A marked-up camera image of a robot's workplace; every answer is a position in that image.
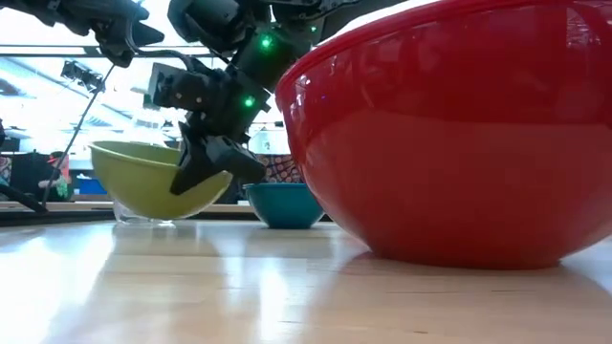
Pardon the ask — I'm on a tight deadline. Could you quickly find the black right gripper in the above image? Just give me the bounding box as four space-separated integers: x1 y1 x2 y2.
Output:
168 64 273 197

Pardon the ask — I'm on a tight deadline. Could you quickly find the lime green plastic bowl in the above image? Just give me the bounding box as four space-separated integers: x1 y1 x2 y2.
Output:
89 140 234 222

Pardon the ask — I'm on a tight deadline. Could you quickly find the clear acrylic shelf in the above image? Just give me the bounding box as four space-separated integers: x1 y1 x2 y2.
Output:
112 197 179 226

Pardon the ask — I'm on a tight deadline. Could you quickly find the patterned red cloth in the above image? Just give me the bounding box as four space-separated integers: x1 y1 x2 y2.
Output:
256 153 304 185

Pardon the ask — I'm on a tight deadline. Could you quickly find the small teal plastic bowl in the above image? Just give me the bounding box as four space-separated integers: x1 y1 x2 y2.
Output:
242 183 326 230

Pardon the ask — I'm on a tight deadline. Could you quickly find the blue storage bin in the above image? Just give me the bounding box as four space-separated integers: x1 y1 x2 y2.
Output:
75 177 109 197

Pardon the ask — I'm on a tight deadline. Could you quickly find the thin black slanted rod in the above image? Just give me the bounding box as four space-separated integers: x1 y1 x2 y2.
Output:
40 64 117 207

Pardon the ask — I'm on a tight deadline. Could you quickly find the black overhead fixture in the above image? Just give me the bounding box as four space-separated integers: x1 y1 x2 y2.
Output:
59 59 106 94

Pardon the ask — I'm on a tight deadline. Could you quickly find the large red plastic bowl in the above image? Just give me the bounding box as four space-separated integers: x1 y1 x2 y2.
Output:
274 0 612 270

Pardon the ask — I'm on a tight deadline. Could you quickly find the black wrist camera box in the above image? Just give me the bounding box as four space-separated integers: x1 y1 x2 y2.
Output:
146 61 212 113

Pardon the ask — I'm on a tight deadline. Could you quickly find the black camera cable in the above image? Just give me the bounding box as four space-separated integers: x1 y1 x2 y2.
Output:
134 47 198 69

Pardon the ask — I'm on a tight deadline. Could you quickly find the horizontal metal frame bar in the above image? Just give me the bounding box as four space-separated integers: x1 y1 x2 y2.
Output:
0 44 221 59

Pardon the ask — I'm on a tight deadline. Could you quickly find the black slanted frame strut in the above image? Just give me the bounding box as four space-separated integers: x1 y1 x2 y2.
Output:
0 183 49 215

